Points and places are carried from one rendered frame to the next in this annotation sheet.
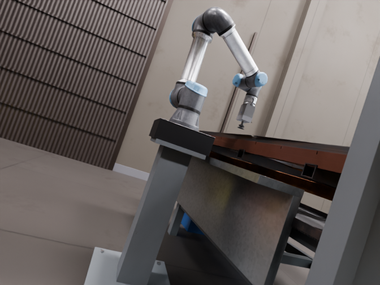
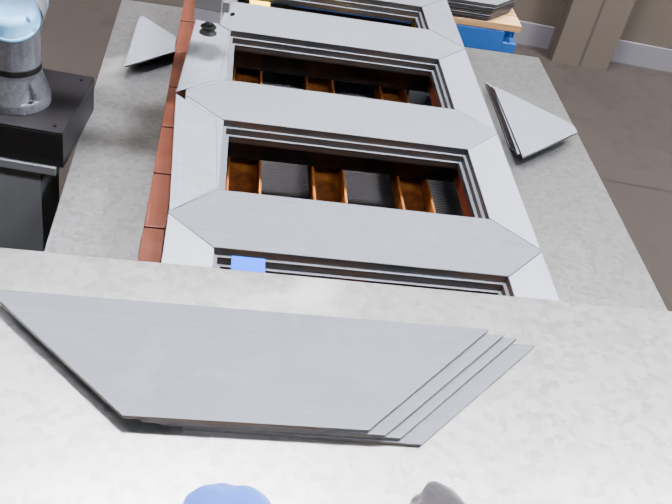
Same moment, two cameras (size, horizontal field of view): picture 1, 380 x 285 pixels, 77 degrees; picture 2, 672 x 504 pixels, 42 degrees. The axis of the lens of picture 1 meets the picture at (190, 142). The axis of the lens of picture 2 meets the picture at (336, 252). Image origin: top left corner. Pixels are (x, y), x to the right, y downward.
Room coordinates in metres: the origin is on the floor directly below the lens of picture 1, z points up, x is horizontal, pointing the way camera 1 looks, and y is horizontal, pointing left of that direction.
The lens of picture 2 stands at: (-0.37, -0.99, 1.88)
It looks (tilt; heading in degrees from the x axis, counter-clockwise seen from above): 38 degrees down; 9
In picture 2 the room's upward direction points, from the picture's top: 13 degrees clockwise
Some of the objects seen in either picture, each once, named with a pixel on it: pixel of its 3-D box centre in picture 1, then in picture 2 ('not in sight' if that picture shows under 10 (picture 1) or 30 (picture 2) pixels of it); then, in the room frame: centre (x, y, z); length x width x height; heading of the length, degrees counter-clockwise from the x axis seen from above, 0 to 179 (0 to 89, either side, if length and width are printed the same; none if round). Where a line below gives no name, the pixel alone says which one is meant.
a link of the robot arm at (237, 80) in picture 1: (244, 82); not in sight; (1.43, -0.19, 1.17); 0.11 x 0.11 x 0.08; 26
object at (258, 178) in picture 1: (204, 158); (129, 115); (1.41, -0.11, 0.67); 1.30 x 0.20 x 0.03; 21
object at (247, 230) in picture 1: (205, 191); not in sight; (1.44, -0.19, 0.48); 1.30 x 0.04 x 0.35; 21
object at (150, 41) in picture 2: not in sight; (155, 42); (1.75, -0.01, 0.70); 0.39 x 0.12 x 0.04; 21
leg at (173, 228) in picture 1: (185, 193); not in sight; (1.94, -0.10, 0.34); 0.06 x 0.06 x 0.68; 21
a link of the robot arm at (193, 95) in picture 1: (193, 96); (13, 30); (1.19, 0.06, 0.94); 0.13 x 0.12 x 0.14; 26
